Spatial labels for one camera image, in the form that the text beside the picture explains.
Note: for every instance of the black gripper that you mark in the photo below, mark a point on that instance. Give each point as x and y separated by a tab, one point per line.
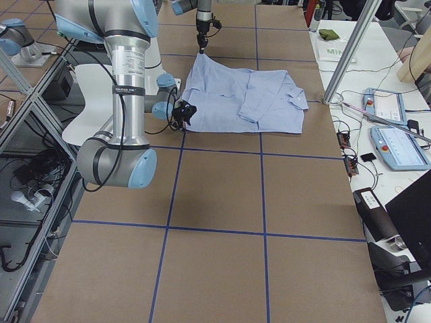
201	35
179	114

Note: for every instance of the light blue button shirt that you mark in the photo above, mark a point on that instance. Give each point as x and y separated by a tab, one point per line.
243	100

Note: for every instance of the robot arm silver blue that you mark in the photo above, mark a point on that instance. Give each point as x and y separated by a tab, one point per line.
118	154
203	17

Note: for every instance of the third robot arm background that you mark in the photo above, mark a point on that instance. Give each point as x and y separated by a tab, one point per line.
18	43

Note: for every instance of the green fabric pouch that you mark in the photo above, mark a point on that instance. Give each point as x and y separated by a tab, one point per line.
328	34

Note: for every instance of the clear bag green lettering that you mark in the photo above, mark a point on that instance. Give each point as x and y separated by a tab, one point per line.
330	50

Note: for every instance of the orange circuit board far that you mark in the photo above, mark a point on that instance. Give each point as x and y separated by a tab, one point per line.
343	139

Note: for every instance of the orange circuit board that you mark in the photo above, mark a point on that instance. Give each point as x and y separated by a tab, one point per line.
351	165
343	139

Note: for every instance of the orange circuit board near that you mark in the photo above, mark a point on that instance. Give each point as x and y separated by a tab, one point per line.
351	165

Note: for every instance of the long metal rod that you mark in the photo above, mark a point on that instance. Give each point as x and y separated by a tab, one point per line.
386	122

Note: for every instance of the far blue teach pendant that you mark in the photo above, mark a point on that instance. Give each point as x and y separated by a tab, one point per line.
385	104

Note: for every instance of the blue teach pendant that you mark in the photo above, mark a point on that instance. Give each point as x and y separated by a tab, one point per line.
385	104
399	150

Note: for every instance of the near blue teach pendant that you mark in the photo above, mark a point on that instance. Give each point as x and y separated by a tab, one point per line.
399	150

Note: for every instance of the black cylindrical device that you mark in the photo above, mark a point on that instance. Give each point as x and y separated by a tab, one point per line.
377	220

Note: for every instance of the black laptop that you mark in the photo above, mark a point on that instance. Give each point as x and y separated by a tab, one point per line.
409	212

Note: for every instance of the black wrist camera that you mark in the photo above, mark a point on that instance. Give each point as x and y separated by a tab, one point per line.
216	24
184	111

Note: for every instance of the white camera mast pillar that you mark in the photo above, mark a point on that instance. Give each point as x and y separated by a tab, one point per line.
153	61

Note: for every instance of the aluminium frame post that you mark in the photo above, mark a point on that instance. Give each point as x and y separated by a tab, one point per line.
366	16

